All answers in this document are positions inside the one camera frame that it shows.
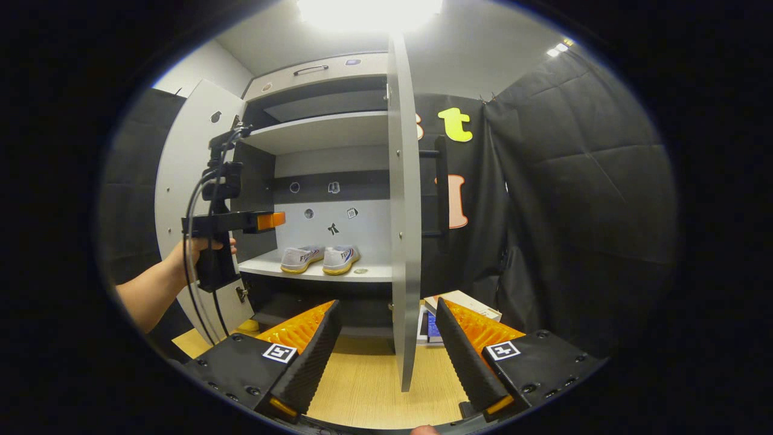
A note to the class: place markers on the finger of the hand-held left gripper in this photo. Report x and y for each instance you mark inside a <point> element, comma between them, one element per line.
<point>269,221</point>

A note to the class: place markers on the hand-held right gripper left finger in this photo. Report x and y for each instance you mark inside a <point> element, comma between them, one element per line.
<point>314,356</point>

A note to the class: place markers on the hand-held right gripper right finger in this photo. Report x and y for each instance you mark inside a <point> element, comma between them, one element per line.
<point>462,362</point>

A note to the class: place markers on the white striped shoe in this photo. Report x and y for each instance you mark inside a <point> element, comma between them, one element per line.
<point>341,260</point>
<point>301,260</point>

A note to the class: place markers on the grey cabinet door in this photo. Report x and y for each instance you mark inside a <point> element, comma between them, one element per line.
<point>181,163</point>
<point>403,211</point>

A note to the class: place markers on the grey shoe cabinet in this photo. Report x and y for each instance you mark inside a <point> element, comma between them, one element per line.
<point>320,130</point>

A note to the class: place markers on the blue white booklet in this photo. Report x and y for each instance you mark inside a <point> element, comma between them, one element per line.
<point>432,329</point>

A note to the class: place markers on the small yellow object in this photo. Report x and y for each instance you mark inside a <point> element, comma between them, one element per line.
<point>249,326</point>

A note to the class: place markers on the black backdrop cloth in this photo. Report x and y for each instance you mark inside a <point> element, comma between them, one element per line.
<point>477,181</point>

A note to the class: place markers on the large ceiling light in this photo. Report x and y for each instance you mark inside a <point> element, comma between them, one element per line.
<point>368,12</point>

